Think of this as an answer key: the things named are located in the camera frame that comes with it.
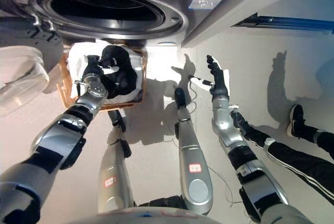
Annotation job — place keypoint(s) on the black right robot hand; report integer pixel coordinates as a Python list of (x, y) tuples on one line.
[(219, 77)]

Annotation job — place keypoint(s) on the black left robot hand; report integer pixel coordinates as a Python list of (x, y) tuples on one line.
[(92, 68)]

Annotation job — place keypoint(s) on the black garment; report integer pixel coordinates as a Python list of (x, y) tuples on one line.
[(122, 75)]

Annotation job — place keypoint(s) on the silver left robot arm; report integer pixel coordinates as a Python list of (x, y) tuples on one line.
[(60, 140)]

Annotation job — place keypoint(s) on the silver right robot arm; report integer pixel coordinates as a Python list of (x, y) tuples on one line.
[(235, 140)]

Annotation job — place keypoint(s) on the woven tan laundry basket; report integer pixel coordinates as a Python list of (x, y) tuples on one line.
[(65, 83)]

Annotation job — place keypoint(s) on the grey front-load washing machine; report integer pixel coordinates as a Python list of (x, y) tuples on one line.
[(109, 10)]

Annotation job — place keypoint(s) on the round washing machine door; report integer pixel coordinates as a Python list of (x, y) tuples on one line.
[(23, 72)]

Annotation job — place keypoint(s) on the white garment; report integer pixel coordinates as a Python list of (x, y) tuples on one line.
[(77, 57)]

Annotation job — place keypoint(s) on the black sneaker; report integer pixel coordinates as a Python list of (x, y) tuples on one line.
[(238, 122), (295, 119)]

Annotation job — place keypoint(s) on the silver right robot leg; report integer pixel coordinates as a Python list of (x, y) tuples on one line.
[(191, 156)]

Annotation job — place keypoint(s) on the silver robot leg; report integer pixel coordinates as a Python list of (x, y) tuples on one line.
[(191, 156), (114, 174)]

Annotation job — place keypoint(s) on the white cabinet side panel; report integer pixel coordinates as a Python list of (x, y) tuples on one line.
[(261, 4)]

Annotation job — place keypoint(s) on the silver left robot leg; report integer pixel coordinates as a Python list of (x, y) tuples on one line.
[(114, 174)]

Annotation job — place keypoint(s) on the black striped trouser leg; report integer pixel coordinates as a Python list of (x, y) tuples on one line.
[(295, 161)]

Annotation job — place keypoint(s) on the black trouser leg grey cuff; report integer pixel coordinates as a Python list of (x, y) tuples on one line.
[(323, 138)]

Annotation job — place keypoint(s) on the silver robot torso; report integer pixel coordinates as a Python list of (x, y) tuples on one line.
[(151, 216)]

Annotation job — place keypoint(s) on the black sliding door frame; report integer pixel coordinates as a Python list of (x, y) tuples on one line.
[(287, 23)]

